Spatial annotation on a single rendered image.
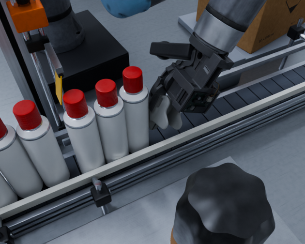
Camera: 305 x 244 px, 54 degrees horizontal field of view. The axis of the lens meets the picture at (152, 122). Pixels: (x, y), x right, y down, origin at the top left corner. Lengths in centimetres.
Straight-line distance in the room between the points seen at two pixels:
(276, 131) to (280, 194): 17
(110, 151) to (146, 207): 12
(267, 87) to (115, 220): 50
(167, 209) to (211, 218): 33
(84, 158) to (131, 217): 14
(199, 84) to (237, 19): 11
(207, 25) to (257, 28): 45
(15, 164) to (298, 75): 71
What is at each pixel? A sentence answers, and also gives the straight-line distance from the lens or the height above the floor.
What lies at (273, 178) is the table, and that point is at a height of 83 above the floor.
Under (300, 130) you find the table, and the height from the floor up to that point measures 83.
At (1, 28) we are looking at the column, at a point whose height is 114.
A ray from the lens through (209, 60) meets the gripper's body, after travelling 50.
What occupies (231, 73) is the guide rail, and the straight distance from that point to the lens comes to 71.
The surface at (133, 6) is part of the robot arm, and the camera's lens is 45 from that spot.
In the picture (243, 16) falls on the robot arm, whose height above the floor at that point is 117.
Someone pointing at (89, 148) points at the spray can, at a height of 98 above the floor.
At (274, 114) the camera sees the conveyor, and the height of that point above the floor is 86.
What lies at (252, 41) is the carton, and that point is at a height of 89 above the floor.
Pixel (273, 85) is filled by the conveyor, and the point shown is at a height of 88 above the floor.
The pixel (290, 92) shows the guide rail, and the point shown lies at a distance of 78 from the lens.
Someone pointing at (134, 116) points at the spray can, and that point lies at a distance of 54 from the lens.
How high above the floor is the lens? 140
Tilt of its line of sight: 49 degrees down
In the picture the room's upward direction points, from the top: straight up
